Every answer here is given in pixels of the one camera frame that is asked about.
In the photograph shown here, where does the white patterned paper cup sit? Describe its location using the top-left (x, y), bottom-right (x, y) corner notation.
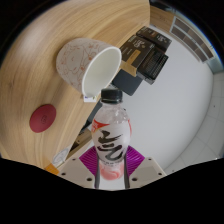
top-left (55, 37), bottom-right (123, 98)

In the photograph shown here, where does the clear drink bottle black cap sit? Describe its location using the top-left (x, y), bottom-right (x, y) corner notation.
top-left (91, 87), bottom-right (133, 190)

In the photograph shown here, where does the dark brown box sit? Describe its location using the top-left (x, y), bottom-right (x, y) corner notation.
top-left (135, 25), bottom-right (173, 52)

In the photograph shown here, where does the wooden side desk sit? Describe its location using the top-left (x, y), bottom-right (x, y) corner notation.
top-left (68, 126), bottom-right (95, 152)

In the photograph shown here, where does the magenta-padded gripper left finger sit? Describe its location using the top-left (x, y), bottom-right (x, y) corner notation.
top-left (58, 147), bottom-right (102, 189)

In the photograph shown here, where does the brown cardboard box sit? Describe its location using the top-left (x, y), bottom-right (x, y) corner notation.
top-left (119, 34), bottom-right (156, 73)

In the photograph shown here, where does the flat round red coaster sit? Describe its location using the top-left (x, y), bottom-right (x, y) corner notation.
top-left (28, 103), bottom-right (57, 134)

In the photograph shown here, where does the wooden shelf cabinet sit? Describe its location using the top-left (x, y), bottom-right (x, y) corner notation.
top-left (149, 4), bottom-right (214, 64)

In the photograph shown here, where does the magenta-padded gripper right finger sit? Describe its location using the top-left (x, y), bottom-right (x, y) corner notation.
top-left (124, 147), bottom-right (167, 189)

